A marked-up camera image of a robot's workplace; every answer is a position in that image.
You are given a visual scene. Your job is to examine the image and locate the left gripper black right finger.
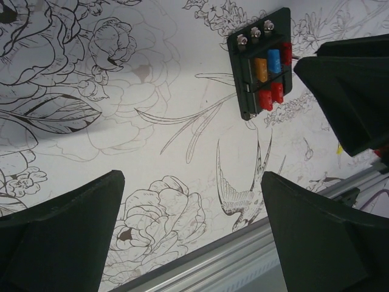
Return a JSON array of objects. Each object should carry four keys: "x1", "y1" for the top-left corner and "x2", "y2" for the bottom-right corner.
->
[{"x1": 261, "y1": 172, "x2": 388, "y2": 291}]

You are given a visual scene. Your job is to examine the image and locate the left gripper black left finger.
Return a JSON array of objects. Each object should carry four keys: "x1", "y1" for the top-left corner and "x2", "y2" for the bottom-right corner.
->
[{"x1": 1, "y1": 170, "x2": 125, "y2": 291}]

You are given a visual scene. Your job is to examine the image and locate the red fuse from pair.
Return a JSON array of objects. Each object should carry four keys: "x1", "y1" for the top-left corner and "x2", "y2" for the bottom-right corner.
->
[{"x1": 280, "y1": 42, "x2": 292, "y2": 66}]

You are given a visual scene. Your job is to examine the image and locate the blue fuse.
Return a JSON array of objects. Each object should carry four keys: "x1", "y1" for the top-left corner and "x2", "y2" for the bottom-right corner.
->
[{"x1": 267, "y1": 49, "x2": 281, "y2": 74}]

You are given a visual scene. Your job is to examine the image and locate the black fuse box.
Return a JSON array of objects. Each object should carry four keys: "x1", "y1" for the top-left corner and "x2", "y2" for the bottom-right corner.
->
[{"x1": 227, "y1": 7, "x2": 292, "y2": 120}]

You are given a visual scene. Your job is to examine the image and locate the aluminium rail frame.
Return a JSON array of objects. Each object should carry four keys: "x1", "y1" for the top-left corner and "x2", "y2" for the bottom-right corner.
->
[{"x1": 102, "y1": 165, "x2": 388, "y2": 291}]

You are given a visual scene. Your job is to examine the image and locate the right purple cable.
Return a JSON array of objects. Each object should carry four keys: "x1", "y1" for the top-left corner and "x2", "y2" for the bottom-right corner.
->
[{"x1": 360, "y1": 188, "x2": 389, "y2": 210}]

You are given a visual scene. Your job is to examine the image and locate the floral patterned mat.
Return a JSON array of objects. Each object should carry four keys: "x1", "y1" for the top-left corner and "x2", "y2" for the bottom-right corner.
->
[{"x1": 1, "y1": 1, "x2": 388, "y2": 291}]

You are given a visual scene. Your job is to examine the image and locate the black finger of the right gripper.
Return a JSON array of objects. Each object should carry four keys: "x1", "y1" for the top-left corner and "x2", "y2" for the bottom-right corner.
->
[{"x1": 294, "y1": 34, "x2": 388, "y2": 156}]

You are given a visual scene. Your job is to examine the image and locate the orange fuse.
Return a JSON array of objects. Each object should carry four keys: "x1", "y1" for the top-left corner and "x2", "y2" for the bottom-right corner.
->
[{"x1": 254, "y1": 58, "x2": 268, "y2": 83}]

